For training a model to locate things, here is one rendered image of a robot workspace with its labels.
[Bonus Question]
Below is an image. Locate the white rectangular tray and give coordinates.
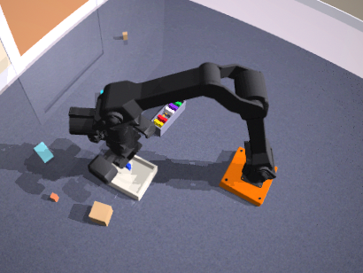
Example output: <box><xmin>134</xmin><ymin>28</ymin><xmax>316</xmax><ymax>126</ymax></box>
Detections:
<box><xmin>108</xmin><ymin>156</ymin><xmax>158</xmax><ymax>201</ymax></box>

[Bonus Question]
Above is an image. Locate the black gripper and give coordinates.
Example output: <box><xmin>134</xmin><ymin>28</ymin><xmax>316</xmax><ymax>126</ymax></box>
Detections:
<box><xmin>88</xmin><ymin>115</ymin><xmax>156</xmax><ymax>184</ymax></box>

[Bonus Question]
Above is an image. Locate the light blue flat block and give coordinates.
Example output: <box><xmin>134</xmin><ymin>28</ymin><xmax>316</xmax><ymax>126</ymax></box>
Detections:
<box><xmin>34</xmin><ymin>143</ymin><xmax>53</xmax><ymax>163</ymax></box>

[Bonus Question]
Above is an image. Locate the white fuse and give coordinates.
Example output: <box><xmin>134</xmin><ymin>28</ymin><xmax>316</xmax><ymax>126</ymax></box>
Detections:
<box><xmin>165</xmin><ymin>107</ymin><xmax>174</xmax><ymax>116</ymax></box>

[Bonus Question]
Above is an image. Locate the red fuse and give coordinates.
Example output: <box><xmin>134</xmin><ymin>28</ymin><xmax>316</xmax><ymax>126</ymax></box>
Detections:
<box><xmin>158</xmin><ymin>115</ymin><xmax>167</xmax><ymax>124</ymax></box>

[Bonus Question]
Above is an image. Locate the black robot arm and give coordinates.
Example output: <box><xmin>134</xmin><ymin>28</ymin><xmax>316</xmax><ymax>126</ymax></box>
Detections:
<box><xmin>68</xmin><ymin>62</ymin><xmax>276</xmax><ymax>188</ymax></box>

